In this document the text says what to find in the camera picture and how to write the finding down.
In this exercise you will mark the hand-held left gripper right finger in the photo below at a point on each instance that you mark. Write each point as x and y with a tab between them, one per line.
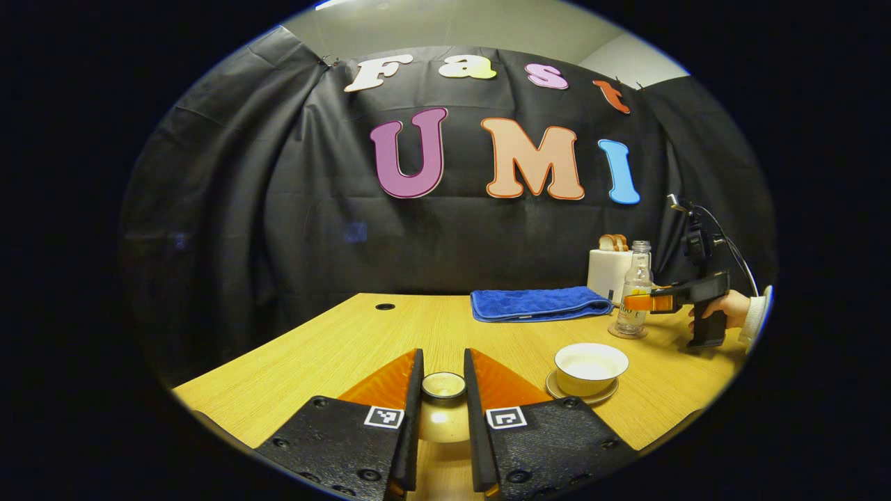
477	431

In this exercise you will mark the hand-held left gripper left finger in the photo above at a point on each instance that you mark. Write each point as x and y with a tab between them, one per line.
407	431

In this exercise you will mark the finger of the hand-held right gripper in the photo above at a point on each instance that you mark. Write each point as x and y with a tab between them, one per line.
647	303

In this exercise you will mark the clear water bottle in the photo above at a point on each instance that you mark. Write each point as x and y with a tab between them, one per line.
636	278

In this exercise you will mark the white teacup lid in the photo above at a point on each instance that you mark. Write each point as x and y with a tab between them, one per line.
444	410

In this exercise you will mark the round wooden coaster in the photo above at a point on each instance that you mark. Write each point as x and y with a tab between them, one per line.
616	332

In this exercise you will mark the white teacup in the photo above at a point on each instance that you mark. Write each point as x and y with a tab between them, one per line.
592	369

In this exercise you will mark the white toaster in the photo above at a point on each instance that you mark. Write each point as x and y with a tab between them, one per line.
604	275

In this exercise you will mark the toast slice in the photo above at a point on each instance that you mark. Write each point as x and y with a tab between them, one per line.
622	243
607	243

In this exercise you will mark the white saucer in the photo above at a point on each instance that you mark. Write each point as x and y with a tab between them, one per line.
557	390

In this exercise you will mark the blue towel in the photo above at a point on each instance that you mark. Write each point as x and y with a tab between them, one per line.
536	304

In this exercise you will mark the black backdrop cloth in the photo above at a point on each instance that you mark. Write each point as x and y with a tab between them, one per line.
278	209

